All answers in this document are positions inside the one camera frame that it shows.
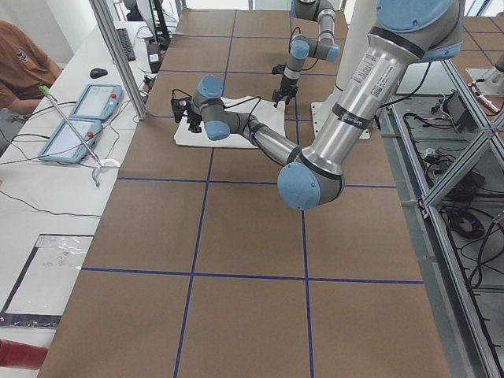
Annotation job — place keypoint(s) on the clear plastic sleeve sheet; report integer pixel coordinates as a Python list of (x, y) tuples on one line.
[(40, 294)]

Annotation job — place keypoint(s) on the black keyboard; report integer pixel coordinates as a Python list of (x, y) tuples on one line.
[(126, 43)]

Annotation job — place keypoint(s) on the black computer mouse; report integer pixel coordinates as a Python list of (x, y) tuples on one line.
[(96, 73)]

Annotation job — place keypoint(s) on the blue teach pendant far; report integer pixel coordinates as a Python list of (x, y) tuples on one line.
[(97, 102)]

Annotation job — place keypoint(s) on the person in brown shirt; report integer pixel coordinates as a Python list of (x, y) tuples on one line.
[(24, 68)]

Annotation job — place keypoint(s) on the aluminium frame column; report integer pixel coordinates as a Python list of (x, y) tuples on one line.
[(109, 34)]

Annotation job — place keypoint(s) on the aluminium truss frame right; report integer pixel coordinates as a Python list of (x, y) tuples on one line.
[(454, 181)]

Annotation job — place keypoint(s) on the blue teach pendant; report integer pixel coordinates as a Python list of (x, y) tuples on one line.
[(64, 146), (97, 102)]

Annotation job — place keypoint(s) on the metal grabber stick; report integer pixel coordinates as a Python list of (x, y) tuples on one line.
[(99, 163)]

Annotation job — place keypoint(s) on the black electronics box floor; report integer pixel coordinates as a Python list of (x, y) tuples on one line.
[(456, 108)]

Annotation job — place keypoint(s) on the blue teach pendant near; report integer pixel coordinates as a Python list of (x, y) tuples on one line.
[(64, 146)]

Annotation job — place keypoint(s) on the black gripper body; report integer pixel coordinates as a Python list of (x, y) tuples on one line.
[(192, 116), (284, 87)]

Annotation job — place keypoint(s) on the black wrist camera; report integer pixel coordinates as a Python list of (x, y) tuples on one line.
[(180, 107), (278, 69)]

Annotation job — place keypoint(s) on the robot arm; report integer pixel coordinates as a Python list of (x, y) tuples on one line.
[(300, 47), (401, 33)]

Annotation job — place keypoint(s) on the red cylinder object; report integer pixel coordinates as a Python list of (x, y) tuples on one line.
[(21, 355)]

